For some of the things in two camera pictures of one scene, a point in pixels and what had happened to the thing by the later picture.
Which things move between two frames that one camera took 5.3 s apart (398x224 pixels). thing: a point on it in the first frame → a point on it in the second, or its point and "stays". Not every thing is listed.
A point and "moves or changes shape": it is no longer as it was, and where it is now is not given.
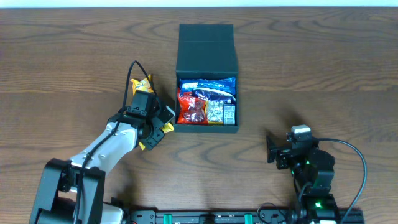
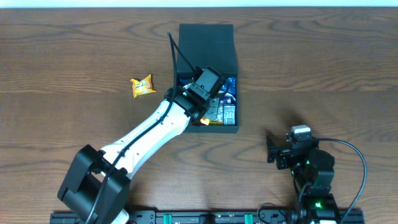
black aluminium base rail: [275, 216] stays
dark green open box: [206, 50] stays
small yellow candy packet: [142, 85] stays
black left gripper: [158, 134] → [214, 106]
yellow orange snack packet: [168, 127] moves or changes shape
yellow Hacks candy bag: [215, 112] moves or changes shape
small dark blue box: [229, 114] stays
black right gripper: [284, 155] stays
